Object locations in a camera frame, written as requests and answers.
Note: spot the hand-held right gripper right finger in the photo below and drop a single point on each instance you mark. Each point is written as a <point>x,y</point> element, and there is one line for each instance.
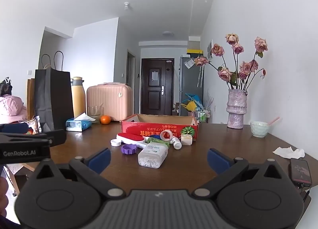
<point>218,160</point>

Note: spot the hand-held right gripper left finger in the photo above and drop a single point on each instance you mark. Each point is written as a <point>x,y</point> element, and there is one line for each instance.
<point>100,160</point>

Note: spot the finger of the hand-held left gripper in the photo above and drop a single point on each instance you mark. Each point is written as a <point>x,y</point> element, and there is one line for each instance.
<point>57,137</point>

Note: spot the small white cap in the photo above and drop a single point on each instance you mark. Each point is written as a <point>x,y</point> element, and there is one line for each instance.
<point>115,142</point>

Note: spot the purple lid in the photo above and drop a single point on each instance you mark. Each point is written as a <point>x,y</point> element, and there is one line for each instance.
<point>129,149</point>

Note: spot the red and white lint brush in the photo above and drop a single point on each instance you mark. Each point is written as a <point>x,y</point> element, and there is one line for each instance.
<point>130,138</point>

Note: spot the white cube plug charger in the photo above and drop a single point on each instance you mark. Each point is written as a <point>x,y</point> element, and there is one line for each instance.
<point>186,140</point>

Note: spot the white cotton swab box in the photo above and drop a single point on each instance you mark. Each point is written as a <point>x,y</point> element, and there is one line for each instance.
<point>152,155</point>

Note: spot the red cardboard box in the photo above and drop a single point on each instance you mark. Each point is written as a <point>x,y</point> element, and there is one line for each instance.
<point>149,129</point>

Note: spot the green plastic bottle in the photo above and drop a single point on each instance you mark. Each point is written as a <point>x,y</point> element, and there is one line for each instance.
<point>161,141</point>

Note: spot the person's left forearm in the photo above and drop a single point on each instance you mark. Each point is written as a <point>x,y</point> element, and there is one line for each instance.
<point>2,194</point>

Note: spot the wooden chair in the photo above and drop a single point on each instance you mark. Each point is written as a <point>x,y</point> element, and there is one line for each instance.
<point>15,169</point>

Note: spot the blue tissue pack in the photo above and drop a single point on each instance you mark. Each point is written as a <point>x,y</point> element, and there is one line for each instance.
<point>77,125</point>

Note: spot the dark blue cloth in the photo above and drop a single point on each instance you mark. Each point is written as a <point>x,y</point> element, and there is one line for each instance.
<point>15,128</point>

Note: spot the snack packet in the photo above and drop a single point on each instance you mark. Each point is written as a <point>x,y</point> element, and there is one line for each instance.
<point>33,126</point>

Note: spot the black paper bag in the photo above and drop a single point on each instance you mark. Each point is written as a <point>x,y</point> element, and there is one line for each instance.
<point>53,97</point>

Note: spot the orange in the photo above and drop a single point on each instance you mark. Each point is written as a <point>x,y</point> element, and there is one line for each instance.
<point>105,119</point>

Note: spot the yellow thermos jug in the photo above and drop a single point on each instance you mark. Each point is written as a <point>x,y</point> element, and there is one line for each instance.
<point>78,100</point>

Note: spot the clear glass cup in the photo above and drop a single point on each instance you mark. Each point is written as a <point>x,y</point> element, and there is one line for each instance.
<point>95,113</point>

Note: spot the small white bottle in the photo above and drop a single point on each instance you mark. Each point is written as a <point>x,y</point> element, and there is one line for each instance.
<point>177,143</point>

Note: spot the pale green bowl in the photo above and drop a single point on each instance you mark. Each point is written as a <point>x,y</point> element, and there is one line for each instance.
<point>259,129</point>

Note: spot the pink textured vase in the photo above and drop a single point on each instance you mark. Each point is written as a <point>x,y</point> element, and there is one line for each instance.
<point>236,109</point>

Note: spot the white tape roll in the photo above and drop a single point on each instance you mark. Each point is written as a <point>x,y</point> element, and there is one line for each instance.
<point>167,135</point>

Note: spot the pink suitcase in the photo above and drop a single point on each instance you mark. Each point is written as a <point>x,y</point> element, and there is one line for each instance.
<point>111,102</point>

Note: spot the pink spoon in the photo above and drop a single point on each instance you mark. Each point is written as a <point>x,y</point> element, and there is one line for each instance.
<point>274,120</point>

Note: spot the crumpled white tissue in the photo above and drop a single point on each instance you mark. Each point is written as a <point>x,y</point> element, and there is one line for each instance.
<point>288,152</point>

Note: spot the black smartphone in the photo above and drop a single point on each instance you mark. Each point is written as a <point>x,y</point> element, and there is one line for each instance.
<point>300,173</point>

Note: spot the grey refrigerator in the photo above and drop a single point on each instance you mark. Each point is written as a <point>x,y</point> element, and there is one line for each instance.
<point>190,80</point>

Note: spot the dark brown door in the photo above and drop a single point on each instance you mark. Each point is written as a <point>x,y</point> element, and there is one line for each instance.
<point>156,95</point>

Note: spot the dried pink roses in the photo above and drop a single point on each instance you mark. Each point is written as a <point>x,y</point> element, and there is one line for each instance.
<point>234,70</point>

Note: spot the yellow and black box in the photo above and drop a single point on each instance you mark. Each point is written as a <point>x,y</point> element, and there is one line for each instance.
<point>195,52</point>

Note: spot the round ceiling light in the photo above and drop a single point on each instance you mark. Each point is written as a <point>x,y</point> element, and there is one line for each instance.
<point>168,33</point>

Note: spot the fire sprinkler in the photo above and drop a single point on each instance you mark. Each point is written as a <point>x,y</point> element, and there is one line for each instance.
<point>127,5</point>

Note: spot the wall poster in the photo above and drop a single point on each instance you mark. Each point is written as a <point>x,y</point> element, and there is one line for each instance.
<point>210,50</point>

